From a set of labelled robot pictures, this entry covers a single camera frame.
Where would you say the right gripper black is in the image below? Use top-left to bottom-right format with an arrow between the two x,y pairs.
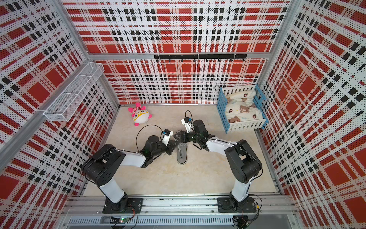
173,130 -> 200,143

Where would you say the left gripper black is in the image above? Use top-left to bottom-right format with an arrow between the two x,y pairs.
152,140 -> 180,157

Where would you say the grey shoelace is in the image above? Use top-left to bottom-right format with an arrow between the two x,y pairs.
177,142 -> 188,158

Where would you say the grey canvas sneaker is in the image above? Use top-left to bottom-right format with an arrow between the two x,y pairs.
177,143 -> 188,165

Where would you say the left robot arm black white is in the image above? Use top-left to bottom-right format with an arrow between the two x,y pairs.
82,135 -> 179,213

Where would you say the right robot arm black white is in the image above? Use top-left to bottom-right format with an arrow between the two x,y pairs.
174,117 -> 263,213

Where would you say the white pink plush toy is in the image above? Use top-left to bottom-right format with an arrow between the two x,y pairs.
128,102 -> 152,127

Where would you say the blue white slatted crate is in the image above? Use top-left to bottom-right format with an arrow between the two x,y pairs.
216,85 -> 268,134

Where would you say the white printed cloth bundle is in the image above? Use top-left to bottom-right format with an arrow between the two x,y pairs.
225,90 -> 264,123

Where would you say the green circuit board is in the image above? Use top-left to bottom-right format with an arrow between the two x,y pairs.
110,217 -> 131,224

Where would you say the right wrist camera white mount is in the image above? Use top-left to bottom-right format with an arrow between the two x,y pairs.
182,117 -> 193,133

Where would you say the left camera black cable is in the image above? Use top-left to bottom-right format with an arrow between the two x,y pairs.
135,123 -> 165,152

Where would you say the black hook rail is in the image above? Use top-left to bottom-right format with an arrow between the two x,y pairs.
154,53 -> 248,61

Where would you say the white wire mesh basket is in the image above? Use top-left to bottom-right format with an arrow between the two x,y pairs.
43,62 -> 104,122

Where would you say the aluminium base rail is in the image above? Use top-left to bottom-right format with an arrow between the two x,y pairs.
57,193 -> 302,229

